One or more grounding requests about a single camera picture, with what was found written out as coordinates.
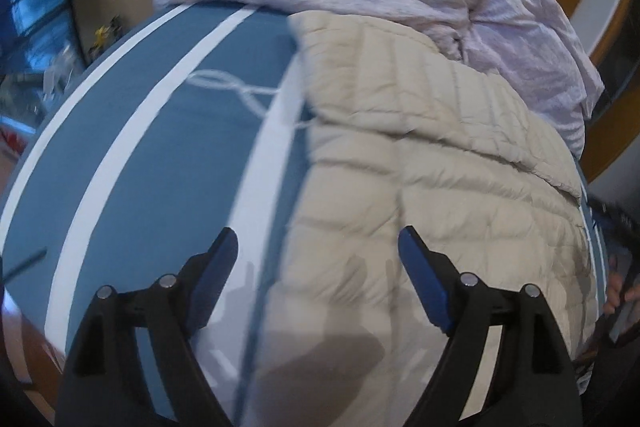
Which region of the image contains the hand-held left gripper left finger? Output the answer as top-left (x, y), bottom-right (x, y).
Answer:
top-left (55, 227), bottom-right (240, 427)

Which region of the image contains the wooden door frame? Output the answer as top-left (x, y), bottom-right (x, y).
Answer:
top-left (542, 0), bottom-right (640, 180)

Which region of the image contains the window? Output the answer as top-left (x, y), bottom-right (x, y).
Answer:
top-left (0, 0), bottom-right (88, 118)

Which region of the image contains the blue white-striped bed sheet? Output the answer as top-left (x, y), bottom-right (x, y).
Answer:
top-left (0, 2), bottom-right (321, 427)

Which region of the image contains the person's right hand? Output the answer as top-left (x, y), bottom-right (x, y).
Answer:
top-left (602, 256), bottom-right (640, 317)

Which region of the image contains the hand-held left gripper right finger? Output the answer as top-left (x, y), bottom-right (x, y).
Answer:
top-left (397, 226), bottom-right (584, 427)

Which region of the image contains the small yellow toy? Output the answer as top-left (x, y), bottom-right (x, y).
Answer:
top-left (89, 16), bottom-right (126, 58)

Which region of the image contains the beige puffer jacket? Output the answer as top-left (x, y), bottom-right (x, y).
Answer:
top-left (235, 9), bottom-right (601, 427)

